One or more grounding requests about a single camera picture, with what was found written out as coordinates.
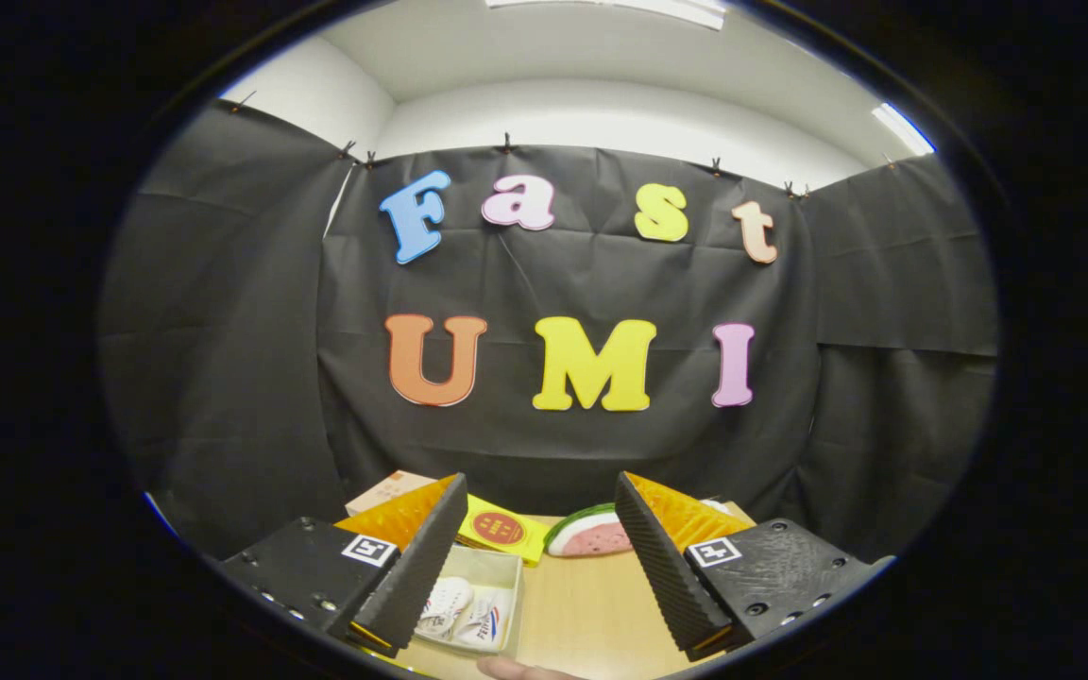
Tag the small ceiling light panel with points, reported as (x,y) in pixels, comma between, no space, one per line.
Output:
(903,129)

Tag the white striped shoe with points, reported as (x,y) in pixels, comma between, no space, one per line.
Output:
(450,600)
(487,623)

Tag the beige book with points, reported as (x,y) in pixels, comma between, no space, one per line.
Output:
(388,491)

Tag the cream fabric storage box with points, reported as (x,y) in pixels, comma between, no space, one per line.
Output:
(497,567)

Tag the long ceiling light panel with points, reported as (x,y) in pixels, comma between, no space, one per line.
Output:
(648,9)

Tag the watermelon slice plush toy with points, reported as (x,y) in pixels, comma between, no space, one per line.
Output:
(591,540)

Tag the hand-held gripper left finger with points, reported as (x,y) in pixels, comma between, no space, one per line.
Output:
(416,567)

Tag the white plush toy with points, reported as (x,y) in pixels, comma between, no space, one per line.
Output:
(714,505)

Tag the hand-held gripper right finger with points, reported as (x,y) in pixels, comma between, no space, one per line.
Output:
(662,567)

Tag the row of black cloth clips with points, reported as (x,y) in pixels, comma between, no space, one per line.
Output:
(506,144)

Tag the yellow book with red circle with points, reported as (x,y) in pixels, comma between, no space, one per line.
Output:
(501,527)

